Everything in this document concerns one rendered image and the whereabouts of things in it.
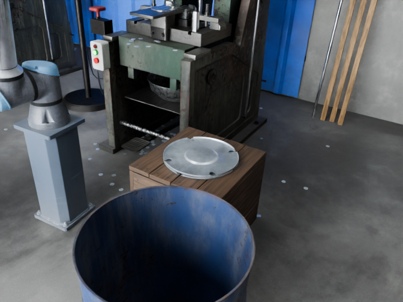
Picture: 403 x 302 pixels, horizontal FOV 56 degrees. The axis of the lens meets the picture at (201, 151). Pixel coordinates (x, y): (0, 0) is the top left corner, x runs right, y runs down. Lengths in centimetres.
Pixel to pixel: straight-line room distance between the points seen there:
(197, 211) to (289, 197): 88
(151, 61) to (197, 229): 98
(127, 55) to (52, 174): 73
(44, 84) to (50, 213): 57
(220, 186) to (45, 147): 66
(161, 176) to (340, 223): 88
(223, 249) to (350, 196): 105
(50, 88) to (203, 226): 74
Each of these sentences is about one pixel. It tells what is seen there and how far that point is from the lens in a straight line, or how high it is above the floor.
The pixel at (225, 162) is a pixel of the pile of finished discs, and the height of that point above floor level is 36.
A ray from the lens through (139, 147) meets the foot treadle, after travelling 190.
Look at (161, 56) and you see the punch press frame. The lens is 182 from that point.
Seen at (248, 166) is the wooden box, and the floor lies 35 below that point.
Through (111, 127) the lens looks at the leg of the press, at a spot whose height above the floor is 16.
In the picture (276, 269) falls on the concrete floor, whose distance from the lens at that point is 154.
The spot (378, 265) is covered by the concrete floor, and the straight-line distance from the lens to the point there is 170.
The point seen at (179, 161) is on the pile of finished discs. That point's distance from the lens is 141.
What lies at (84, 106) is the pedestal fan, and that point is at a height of 3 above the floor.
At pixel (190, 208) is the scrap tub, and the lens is 110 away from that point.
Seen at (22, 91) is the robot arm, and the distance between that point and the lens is 140.
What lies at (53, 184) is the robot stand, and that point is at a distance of 159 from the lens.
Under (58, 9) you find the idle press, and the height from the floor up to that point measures 51.
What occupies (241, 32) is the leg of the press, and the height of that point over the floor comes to 66.
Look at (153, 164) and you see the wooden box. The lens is 141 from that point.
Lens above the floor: 111
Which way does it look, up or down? 30 degrees down
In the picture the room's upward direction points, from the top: 3 degrees clockwise
